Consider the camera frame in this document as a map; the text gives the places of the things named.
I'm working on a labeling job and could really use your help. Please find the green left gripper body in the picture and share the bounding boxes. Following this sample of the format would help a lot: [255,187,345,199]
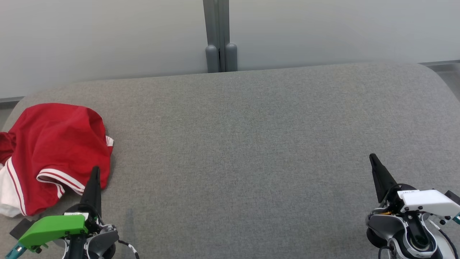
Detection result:
[18,203,102,253]

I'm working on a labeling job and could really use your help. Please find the grey metal partition post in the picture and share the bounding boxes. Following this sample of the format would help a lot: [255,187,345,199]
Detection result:
[202,0,230,73]

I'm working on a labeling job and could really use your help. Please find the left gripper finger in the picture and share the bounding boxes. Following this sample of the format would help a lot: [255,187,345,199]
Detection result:
[80,166,102,216]

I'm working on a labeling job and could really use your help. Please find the grey fabric sofa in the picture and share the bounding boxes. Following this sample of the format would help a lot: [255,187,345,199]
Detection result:
[0,62,460,259]

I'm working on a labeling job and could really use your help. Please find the red shorts with white stripes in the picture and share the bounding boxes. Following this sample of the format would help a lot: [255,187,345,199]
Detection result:
[0,103,114,218]

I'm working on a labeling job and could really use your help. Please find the left camera cable teal connector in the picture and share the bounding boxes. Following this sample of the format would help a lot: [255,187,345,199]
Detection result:
[5,242,27,259]

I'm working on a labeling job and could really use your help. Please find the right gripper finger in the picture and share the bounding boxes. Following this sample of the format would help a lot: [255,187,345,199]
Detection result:
[369,154,399,204]

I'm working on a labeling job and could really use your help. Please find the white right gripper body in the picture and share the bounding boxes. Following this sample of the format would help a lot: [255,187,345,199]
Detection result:
[382,183,460,218]

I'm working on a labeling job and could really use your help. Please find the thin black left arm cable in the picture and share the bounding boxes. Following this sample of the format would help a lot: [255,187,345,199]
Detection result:
[117,239,140,259]

